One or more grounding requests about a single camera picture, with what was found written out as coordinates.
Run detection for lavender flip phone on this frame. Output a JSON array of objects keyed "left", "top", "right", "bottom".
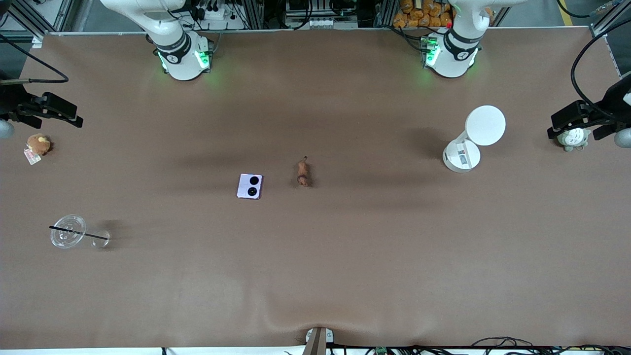
[{"left": 237, "top": 174, "right": 264, "bottom": 200}]

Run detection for aluminium corner frame post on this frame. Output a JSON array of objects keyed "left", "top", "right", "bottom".
[{"left": 589, "top": 0, "right": 631, "bottom": 38}]

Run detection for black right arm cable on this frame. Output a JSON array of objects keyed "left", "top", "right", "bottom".
[{"left": 0, "top": 34, "right": 69, "bottom": 84}]

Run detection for black drinking straw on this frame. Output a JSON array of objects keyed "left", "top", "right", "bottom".
[{"left": 49, "top": 225, "right": 109, "bottom": 241}]

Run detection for orange toys pile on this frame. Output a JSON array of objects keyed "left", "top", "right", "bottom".
[{"left": 392, "top": 0, "right": 455, "bottom": 29}]

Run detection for metal bracket with brown post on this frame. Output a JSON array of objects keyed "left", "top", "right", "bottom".
[{"left": 302, "top": 327, "right": 335, "bottom": 355}]

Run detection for aluminium frame beams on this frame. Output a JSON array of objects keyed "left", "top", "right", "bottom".
[{"left": 0, "top": 0, "right": 75, "bottom": 33}]

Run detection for brown plush toy with tag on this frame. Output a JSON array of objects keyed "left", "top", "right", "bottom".
[{"left": 24, "top": 134, "right": 52, "bottom": 166}]

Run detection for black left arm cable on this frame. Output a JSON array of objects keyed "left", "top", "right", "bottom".
[{"left": 570, "top": 19, "right": 631, "bottom": 122}]

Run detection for brown table mat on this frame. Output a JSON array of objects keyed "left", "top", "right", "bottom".
[{"left": 0, "top": 27, "right": 631, "bottom": 351}]

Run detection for brown lion statue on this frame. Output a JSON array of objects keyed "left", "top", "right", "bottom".
[{"left": 296, "top": 156, "right": 313, "bottom": 187}]

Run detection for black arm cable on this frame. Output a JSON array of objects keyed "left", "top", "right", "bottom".
[
  {"left": 0, "top": 34, "right": 69, "bottom": 84},
  {"left": 570, "top": 19, "right": 631, "bottom": 122}
]

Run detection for grey totoro plush toy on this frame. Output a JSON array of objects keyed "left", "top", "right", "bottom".
[{"left": 557, "top": 127, "right": 591, "bottom": 152}]

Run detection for white cylinder device with disc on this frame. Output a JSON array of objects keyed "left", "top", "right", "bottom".
[{"left": 442, "top": 105, "right": 507, "bottom": 174}]

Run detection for white power strip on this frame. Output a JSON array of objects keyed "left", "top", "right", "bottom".
[{"left": 194, "top": 6, "right": 233, "bottom": 21}]

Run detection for clear plastic cup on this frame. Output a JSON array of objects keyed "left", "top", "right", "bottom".
[{"left": 50, "top": 214, "right": 111, "bottom": 249}]

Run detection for black cable bundle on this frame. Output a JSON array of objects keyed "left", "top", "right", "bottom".
[{"left": 471, "top": 337, "right": 631, "bottom": 355}]

